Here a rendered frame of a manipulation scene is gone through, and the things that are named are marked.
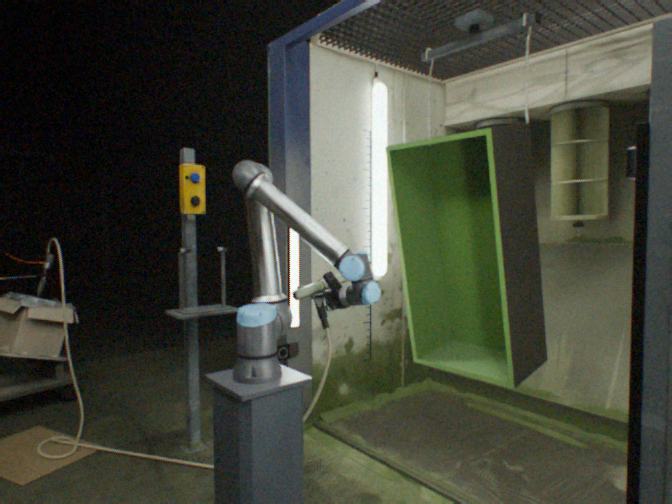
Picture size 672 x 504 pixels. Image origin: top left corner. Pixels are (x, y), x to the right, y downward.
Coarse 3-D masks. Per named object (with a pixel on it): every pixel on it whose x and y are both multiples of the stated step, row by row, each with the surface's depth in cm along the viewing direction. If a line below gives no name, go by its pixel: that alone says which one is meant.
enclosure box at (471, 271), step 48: (432, 144) 262; (480, 144) 240; (528, 144) 219; (432, 192) 269; (480, 192) 247; (528, 192) 221; (432, 240) 271; (480, 240) 254; (528, 240) 223; (432, 288) 273; (480, 288) 261; (528, 288) 225; (432, 336) 275; (480, 336) 269; (528, 336) 227
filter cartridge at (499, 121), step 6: (486, 120) 331; (492, 120) 329; (498, 120) 327; (504, 120) 326; (510, 120) 326; (516, 120) 327; (522, 120) 330; (480, 126) 337; (486, 126) 333; (492, 126) 331; (498, 126) 329
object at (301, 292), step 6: (336, 276) 219; (318, 282) 212; (324, 282) 214; (342, 282) 221; (300, 288) 207; (306, 288) 207; (312, 288) 209; (318, 288) 211; (324, 288) 215; (300, 294) 205; (306, 294) 207; (312, 294) 209; (294, 300) 206; (324, 306) 213; (318, 312) 213; (324, 312) 213; (324, 318) 212; (324, 324) 212
